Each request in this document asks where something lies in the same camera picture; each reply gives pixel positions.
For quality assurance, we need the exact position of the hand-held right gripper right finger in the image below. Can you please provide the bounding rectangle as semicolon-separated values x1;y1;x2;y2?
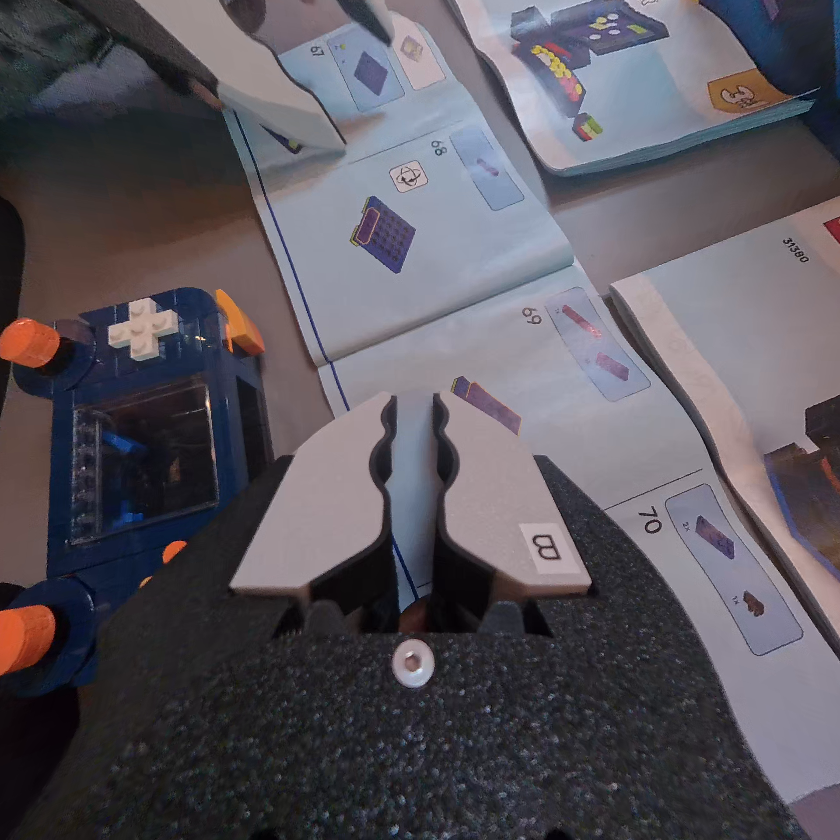
431;391;595;621

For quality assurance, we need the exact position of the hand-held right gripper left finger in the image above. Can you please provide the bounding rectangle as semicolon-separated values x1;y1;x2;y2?
228;392;401;621

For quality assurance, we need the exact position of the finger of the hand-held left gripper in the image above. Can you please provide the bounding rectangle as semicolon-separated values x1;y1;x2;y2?
139;0;347;153
335;0;396;48

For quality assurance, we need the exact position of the blue toy brick game console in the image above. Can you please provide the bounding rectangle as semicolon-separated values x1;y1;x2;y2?
0;287;275;697

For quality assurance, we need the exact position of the brick instruction booklet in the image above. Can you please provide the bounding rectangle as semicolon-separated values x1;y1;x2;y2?
222;18;807;657

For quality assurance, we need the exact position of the arcade cover instruction booklet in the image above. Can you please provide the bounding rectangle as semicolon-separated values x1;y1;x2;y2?
609;196;840;809

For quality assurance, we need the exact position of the rainbow cover instruction booklet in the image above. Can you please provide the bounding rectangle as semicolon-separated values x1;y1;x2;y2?
449;0;821;178

